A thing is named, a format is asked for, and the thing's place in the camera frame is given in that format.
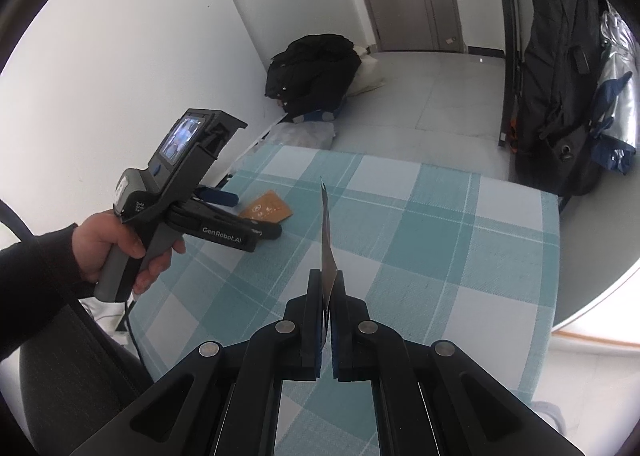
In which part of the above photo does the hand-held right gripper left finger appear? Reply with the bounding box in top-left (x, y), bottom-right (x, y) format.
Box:
top-left (70, 268), bottom-right (331, 456)

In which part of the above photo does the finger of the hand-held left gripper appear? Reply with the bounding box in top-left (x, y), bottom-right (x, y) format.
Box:
top-left (192, 186), bottom-right (240, 207)
top-left (167, 203), bottom-right (284, 241)

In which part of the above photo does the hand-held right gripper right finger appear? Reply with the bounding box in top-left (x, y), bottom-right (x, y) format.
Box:
top-left (330, 270), bottom-right (586, 456)

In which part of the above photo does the brown snack packet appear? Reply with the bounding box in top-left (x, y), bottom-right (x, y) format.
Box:
top-left (317, 176), bottom-right (340, 327)
top-left (237, 190), bottom-right (293, 223)

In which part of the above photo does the person's left forearm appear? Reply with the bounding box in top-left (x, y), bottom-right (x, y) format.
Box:
top-left (0, 223), bottom-right (81, 362)

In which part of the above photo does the person's left hand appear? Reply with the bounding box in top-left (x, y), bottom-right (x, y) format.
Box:
top-left (70, 210), bottom-right (187, 294)

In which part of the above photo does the grey plastic parcel bag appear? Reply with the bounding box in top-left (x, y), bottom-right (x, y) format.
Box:
top-left (265, 121), bottom-right (337, 157)

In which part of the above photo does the teal checked tablecloth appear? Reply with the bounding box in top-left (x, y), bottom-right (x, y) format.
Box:
top-left (125, 145), bottom-right (561, 456)

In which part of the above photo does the black jacket pile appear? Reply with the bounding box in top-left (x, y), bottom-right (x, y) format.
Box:
top-left (264, 34), bottom-right (362, 112)

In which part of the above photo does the white pillow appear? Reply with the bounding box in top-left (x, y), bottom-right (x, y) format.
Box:
top-left (345, 43), bottom-right (386, 97)

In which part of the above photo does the black framed glass door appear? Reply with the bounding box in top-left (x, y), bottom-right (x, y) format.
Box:
top-left (497, 0), bottom-right (523, 151)

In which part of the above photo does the black backpack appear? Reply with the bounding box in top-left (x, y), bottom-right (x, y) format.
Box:
top-left (515, 0), bottom-right (608, 197)

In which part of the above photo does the silver folded umbrella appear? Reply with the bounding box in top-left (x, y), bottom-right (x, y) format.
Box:
top-left (590, 0), bottom-right (640, 174)

